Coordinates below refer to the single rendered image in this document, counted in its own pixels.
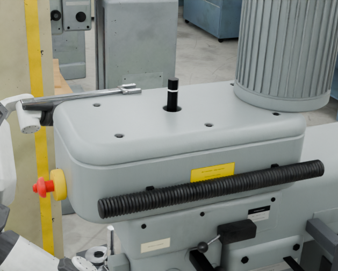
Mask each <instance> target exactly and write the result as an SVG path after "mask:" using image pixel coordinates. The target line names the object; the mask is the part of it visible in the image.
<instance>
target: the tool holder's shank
mask: <svg viewBox="0 0 338 271"><path fill-rule="evenodd" d="M115 254H116V251H115V247H114V228H113V226H108V227H107V250H106V256H109V255H115Z"/></svg>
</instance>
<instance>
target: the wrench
mask: <svg viewBox="0 0 338 271"><path fill-rule="evenodd" d="M134 88H136V84H135V83H133V84H124V85H119V86H117V87H116V88H110V89H101V90H93V91H84V92H75V93H69V94H60V95H52V96H43V97H34V98H26V99H21V100H20V102H21V104H22V105H30V104H39V103H47V102H56V101H64V100H69V99H78V98H86V97H95V96H103V95H112V94H120V93H122V94H123V95H127V94H138V93H142V90H141V89H140V88H137V89H134ZM126 89H127V90H126Z"/></svg>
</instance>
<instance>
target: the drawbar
mask: <svg viewBox="0 0 338 271"><path fill-rule="evenodd" d="M178 84H179V78H176V77H170V78H168V89H169V90H178ZM177 105H178V91H177V92H171V91H168V97H167V111H168V112H177Z"/></svg>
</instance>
